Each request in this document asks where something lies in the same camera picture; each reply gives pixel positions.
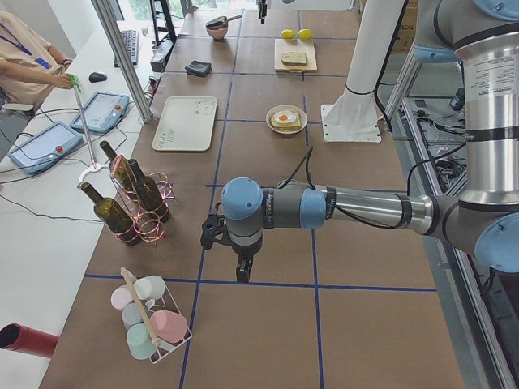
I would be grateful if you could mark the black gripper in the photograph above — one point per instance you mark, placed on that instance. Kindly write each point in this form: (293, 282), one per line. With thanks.
(262, 9)
(243, 252)

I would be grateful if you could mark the bread slice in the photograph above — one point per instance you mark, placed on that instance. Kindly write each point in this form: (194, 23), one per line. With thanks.
(294, 59)

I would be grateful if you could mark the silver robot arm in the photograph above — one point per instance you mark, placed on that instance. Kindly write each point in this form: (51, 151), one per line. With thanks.
(482, 220)

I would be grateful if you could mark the cream bear serving tray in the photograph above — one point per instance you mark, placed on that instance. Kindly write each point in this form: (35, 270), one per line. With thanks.
(186, 124)

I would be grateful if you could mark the left yellow lemon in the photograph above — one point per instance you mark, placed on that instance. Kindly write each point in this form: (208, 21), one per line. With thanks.
(288, 34)

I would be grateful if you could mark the yellow lemon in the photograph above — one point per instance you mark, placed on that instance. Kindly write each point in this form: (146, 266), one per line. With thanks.
(305, 34)
(288, 34)

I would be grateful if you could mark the metal scoop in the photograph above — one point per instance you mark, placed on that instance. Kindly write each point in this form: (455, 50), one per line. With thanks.
(221, 21)

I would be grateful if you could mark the right yellow lemon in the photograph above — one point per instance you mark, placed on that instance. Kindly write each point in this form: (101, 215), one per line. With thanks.
(305, 34)

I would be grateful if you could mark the pink bowl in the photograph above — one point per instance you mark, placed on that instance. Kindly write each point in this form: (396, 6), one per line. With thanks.
(218, 30)

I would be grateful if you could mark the wooden cutting board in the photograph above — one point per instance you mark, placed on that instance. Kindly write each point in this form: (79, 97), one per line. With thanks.
(295, 45)

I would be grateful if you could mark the grey folded cloth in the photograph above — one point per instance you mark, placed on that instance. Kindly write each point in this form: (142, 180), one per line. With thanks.
(198, 68)

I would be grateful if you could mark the salmon pink cup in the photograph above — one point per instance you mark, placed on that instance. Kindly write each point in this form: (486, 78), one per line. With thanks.
(169, 325)

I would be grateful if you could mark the white cup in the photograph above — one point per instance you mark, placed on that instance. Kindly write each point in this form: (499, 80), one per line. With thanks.
(149, 287)

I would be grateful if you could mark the black power strip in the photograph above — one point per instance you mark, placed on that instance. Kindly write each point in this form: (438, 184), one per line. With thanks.
(161, 54)

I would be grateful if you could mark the fried egg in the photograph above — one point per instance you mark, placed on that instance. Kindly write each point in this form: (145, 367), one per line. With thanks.
(283, 118)

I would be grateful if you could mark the white round plate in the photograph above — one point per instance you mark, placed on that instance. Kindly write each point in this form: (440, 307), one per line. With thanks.
(303, 117)

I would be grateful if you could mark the grey cup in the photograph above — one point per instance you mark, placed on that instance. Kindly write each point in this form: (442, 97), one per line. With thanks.
(131, 316)

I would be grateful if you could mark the bottom toast slice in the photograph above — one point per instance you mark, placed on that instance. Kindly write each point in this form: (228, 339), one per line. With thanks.
(294, 126)

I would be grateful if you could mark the light pink cup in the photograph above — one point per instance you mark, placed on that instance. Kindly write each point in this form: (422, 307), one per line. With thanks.
(121, 297)

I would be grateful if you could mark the mint green cup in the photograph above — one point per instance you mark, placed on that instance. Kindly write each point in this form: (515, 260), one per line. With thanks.
(139, 342)

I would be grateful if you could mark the middle green wine bottle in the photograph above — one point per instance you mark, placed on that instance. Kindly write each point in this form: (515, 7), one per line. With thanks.
(147, 192)

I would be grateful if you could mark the green wine bottle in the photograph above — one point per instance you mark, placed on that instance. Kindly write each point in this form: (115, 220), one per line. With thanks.
(113, 215)
(147, 192)
(118, 167)

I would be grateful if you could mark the black keyboard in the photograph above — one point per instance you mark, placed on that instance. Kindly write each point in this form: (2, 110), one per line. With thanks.
(130, 39)

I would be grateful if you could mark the front green wine bottle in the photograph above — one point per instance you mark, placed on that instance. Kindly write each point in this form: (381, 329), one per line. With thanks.
(113, 215)

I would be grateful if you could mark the cardboard box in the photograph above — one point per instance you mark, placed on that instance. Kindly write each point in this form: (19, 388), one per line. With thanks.
(407, 29)

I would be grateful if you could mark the back green wine bottle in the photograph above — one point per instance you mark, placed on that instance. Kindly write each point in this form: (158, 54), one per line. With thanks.
(118, 167)

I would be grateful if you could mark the black computer mouse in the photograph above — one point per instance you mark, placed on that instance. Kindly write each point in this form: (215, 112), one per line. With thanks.
(97, 77)

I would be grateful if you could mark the far blue teach pendant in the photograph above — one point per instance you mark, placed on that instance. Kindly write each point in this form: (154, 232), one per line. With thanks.
(103, 110)

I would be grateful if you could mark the blue teach pendant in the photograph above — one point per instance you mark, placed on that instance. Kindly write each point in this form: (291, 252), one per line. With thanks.
(103, 110)
(45, 149)

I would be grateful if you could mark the long metal grabber stick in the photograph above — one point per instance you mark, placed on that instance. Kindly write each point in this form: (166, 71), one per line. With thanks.
(94, 166)

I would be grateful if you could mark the near blue teach pendant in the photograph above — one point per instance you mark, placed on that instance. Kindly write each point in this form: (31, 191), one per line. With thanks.
(45, 149)

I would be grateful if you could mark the red cylinder tube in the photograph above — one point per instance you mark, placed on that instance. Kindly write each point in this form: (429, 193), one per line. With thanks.
(19, 338)

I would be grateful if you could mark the person in beige shirt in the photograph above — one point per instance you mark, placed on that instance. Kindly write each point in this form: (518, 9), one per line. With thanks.
(31, 67)

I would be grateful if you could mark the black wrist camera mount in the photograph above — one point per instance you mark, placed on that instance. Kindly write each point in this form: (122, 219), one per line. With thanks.
(214, 231)

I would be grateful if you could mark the wooden rack handle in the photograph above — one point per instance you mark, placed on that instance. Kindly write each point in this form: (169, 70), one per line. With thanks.
(128, 277)

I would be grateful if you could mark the white wire cup rack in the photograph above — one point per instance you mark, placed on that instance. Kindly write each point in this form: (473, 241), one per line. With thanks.
(166, 302)

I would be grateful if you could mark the copper wire bottle rack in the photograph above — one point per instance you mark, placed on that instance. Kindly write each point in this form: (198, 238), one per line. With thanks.
(147, 224)

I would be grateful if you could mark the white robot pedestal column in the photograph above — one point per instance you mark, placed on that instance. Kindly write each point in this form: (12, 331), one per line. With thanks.
(353, 117)

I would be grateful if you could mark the aluminium frame post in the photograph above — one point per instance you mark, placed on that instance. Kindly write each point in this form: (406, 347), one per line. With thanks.
(110, 26)

